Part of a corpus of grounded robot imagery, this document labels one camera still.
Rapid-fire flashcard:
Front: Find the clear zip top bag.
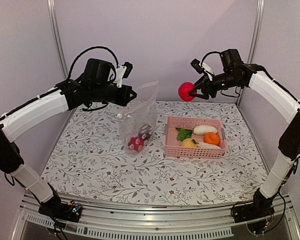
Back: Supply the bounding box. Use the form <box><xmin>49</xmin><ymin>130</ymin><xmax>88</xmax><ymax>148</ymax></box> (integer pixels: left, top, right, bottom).
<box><xmin>117</xmin><ymin>81</ymin><xmax>159</xmax><ymax>158</ymax></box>

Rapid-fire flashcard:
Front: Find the aluminium corner post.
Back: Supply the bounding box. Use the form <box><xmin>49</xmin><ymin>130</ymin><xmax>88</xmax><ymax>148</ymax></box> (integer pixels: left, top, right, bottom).
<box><xmin>236</xmin><ymin>0</ymin><xmax>265</xmax><ymax>106</ymax></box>
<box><xmin>46</xmin><ymin>0</ymin><xmax>69</xmax><ymax>82</ymax></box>

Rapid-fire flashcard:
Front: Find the right aluminium corner post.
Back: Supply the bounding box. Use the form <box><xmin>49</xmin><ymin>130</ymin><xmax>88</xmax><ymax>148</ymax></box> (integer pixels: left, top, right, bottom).
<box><xmin>236</xmin><ymin>0</ymin><xmax>265</xmax><ymax>106</ymax></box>

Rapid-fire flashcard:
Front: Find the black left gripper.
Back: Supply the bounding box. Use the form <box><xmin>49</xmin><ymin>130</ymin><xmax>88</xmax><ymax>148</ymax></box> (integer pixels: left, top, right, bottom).
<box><xmin>91</xmin><ymin>82</ymin><xmax>137</xmax><ymax>106</ymax></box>

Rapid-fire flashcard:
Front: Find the white oblong vegetable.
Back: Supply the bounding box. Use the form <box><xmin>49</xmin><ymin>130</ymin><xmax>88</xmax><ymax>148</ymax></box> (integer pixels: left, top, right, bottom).
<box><xmin>193</xmin><ymin>125</ymin><xmax>218</xmax><ymax>136</ymax></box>
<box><xmin>196</xmin><ymin>142</ymin><xmax>221</xmax><ymax>150</ymax></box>

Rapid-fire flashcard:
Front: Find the yellow fruit with leaf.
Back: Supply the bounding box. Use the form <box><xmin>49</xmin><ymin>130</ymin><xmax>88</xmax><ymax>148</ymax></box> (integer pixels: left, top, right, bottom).
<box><xmin>181</xmin><ymin>138</ymin><xmax>198</xmax><ymax>148</ymax></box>

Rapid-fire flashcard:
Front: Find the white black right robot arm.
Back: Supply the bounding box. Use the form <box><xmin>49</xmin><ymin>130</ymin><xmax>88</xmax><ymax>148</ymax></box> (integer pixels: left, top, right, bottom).
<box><xmin>187</xmin><ymin>48</ymin><xmax>300</xmax><ymax>223</ymax></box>

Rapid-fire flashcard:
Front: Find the orange crinkled fruit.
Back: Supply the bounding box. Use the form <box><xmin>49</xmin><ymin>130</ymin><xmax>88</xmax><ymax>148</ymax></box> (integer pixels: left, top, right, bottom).
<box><xmin>203</xmin><ymin>132</ymin><xmax>221</xmax><ymax>146</ymax></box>

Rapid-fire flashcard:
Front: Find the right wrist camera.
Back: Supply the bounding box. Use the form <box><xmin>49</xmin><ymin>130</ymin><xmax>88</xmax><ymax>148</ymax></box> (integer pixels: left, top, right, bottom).
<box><xmin>190</xmin><ymin>58</ymin><xmax>215</xmax><ymax>81</ymax></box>

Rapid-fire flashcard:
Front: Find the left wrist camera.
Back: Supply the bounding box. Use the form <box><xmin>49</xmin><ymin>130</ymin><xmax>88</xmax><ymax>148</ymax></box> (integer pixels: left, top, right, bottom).
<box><xmin>113</xmin><ymin>61</ymin><xmax>133</xmax><ymax>88</ymax></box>

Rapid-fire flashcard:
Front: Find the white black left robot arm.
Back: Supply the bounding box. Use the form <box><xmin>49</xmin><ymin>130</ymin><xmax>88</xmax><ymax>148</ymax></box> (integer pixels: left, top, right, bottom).
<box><xmin>0</xmin><ymin>58</ymin><xmax>137</xmax><ymax>223</ymax></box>

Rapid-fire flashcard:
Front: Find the dark maroon crinkled fruit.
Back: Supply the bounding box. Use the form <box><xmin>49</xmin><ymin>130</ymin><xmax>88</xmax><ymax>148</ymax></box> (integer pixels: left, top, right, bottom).
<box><xmin>137</xmin><ymin>124</ymin><xmax>154</xmax><ymax>141</ymax></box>

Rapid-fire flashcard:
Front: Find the white oblong vegetable rear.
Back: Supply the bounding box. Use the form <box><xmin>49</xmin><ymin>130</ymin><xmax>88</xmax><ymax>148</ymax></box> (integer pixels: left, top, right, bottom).
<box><xmin>193</xmin><ymin>125</ymin><xmax>218</xmax><ymax>136</ymax></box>

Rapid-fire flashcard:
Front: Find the aluminium front rail frame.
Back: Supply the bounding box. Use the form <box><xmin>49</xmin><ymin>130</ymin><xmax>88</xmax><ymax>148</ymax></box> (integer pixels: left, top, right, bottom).
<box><xmin>10</xmin><ymin>193</ymin><xmax>300</xmax><ymax>240</ymax></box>

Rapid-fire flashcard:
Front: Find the red crinkled fruit front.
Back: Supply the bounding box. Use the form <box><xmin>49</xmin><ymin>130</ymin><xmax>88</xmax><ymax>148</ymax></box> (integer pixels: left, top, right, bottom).
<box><xmin>178</xmin><ymin>82</ymin><xmax>195</xmax><ymax>102</ymax></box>

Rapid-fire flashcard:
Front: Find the red crinkled fruit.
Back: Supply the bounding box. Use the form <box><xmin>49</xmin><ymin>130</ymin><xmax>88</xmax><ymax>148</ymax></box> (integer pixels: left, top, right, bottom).
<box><xmin>178</xmin><ymin>82</ymin><xmax>195</xmax><ymax>102</ymax></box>
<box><xmin>128</xmin><ymin>137</ymin><xmax>145</xmax><ymax>152</ymax></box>

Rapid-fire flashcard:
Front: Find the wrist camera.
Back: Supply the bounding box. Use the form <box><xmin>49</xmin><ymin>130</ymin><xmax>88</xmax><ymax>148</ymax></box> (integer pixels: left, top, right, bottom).
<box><xmin>190</xmin><ymin>58</ymin><xmax>215</xmax><ymax>81</ymax></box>
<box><xmin>113</xmin><ymin>61</ymin><xmax>133</xmax><ymax>88</ymax></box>

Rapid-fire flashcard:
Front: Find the white oblong vegetable front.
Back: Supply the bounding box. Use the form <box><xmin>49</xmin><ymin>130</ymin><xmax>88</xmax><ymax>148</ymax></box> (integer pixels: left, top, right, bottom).
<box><xmin>196</xmin><ymin>142</ymin><xmax>221</xmax><ymax>150</ymax></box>

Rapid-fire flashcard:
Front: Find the green leafy vegetable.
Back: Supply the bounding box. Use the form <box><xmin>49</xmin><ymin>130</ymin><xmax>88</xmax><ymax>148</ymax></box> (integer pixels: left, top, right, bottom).
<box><xmin>175</xmin><ymin>127</ymin><xmax>193</xmax><ymax>142</ymax></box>

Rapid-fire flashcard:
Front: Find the pink perforated plastic basket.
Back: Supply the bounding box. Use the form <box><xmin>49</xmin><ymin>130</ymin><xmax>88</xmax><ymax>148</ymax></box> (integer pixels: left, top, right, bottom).
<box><xmin>163</xmin><ymin>116</ymin><xmax>227</xmax><ymax>159</ymax></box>

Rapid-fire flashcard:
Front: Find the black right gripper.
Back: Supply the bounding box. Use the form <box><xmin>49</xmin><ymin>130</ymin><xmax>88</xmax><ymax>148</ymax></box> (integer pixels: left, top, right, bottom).
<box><xmin>188</xmin><ymin>71</ymin><xmax>242</xmax><ymax>100</ymax></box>

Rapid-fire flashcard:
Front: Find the left aluminium corner post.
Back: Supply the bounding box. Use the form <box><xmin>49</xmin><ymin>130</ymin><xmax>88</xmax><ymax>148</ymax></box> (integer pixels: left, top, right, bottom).
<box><xmin>46</xmin><ymin>0</ymin><xmax>69</xmax><ymax>82</ymax></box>

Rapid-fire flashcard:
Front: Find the floral patterned table mat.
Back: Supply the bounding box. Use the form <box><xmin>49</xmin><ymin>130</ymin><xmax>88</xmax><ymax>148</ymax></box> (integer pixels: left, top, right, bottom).
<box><xmin>41</xmin><ymin>101</ymin><xmax>267</xmax><ymax>206</ymax></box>

